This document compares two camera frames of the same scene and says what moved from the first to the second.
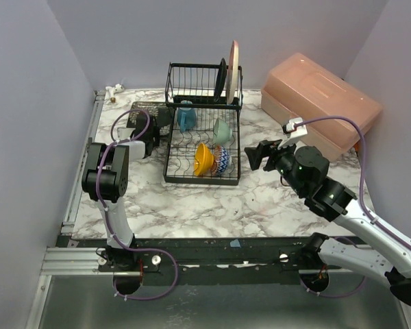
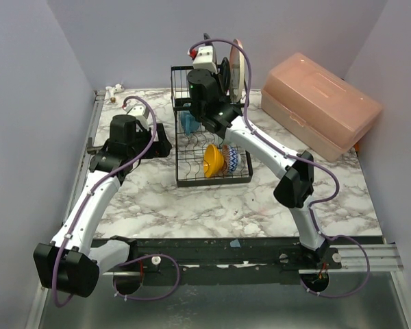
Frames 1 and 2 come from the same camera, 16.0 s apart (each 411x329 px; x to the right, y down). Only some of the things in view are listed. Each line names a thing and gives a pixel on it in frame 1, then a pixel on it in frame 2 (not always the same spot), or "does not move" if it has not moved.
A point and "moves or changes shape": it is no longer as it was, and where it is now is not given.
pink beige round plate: [233, 75] moves or changes shape
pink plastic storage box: [301, 86] does not move
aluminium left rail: [77, 195] does not move
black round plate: [220, 80] moves or changes shape
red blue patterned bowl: [221, 160] to [229, 159]
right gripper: [267, 156] to [222, 75]
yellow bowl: [204, 160] to [214, 161]
